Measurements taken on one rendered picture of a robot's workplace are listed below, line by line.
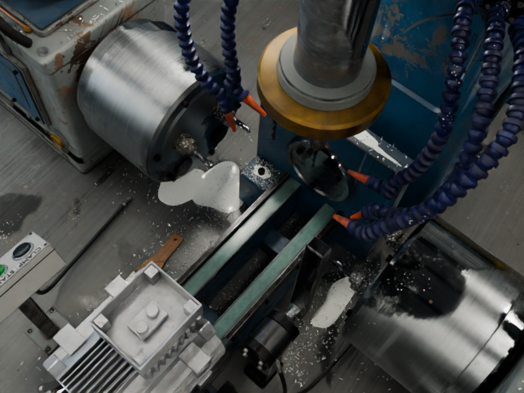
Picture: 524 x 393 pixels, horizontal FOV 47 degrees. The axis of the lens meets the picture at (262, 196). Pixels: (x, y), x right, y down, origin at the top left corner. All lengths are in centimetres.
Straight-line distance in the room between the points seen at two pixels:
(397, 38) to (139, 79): 42
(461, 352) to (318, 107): 39
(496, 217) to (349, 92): 71
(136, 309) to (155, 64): 41
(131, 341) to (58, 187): 58
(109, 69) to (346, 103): 46
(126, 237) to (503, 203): 83
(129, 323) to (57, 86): 47
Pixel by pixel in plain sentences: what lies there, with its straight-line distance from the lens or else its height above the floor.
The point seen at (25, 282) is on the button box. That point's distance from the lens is 100.
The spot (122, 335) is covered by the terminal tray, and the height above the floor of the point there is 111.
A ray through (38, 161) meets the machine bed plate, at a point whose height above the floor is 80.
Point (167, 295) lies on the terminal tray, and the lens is 89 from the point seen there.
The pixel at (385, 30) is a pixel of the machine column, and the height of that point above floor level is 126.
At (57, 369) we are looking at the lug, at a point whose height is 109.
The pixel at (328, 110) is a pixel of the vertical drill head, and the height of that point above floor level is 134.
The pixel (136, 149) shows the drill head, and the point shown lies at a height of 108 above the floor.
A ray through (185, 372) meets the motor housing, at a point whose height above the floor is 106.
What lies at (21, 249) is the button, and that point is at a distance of 101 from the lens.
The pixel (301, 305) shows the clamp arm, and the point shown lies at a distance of 96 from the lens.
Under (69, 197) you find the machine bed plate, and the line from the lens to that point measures 135.
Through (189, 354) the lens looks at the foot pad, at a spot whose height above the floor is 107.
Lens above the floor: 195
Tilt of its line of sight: 61 degrees down
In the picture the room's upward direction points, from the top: 6 degrees clockwise
